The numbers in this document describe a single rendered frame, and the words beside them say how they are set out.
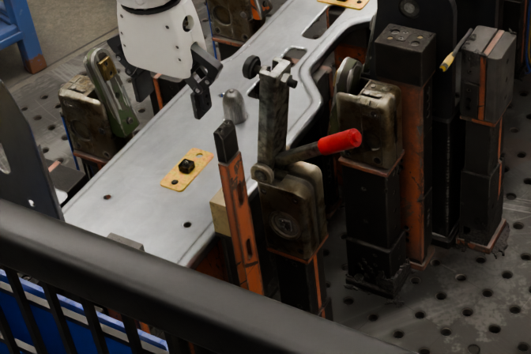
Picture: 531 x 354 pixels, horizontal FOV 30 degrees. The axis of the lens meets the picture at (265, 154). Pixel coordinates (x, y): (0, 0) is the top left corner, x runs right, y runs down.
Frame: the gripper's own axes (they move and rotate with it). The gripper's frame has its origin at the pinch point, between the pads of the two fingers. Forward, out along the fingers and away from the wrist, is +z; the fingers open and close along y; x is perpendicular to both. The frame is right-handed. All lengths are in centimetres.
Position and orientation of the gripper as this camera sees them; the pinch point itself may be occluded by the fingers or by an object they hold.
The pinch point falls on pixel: (172, 99)
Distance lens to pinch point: 127.7
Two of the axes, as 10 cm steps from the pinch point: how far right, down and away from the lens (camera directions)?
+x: -5.1, 5.9, -6.3
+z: 1.1, 7.6, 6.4
